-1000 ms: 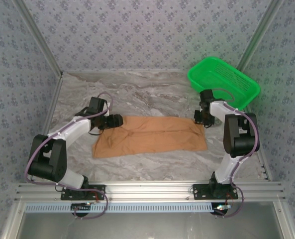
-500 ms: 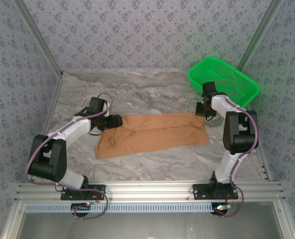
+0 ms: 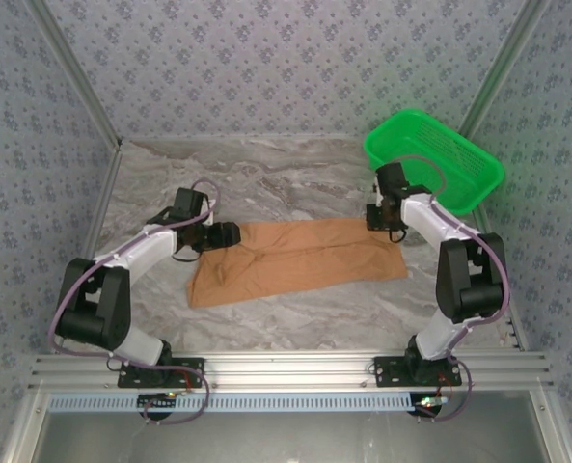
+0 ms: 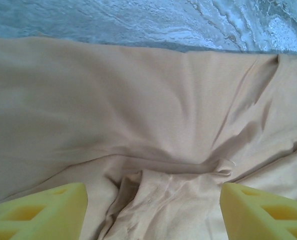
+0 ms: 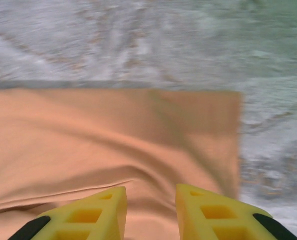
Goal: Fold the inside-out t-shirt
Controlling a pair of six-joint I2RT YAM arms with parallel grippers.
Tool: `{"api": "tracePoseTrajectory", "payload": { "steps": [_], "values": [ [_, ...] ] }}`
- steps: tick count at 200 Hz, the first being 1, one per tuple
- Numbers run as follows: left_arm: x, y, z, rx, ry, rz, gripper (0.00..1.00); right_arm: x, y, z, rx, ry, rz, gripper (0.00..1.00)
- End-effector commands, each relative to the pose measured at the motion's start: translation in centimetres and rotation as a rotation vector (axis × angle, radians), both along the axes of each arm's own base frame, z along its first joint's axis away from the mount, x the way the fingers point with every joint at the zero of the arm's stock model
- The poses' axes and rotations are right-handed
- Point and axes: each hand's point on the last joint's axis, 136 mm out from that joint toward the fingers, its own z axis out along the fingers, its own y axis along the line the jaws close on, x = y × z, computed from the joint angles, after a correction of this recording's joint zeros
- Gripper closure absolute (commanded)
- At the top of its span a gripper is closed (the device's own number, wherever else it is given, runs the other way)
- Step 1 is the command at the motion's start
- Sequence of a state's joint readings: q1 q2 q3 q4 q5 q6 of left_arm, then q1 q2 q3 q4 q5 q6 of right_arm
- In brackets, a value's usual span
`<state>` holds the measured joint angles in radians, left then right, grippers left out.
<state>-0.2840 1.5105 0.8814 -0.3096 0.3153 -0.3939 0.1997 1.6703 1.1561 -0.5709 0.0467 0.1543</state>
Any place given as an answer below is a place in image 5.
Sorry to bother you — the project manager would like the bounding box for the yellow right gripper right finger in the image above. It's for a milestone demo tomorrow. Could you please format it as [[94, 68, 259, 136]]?
[[175, 183, 297, 240]]

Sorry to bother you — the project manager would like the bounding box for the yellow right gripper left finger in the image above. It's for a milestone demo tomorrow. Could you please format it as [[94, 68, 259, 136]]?
[[8, 186, 128, 240]]

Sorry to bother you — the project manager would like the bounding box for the tan brown t-shirt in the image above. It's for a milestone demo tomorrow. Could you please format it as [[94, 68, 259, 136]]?
[[0, 87, 243, 240]]

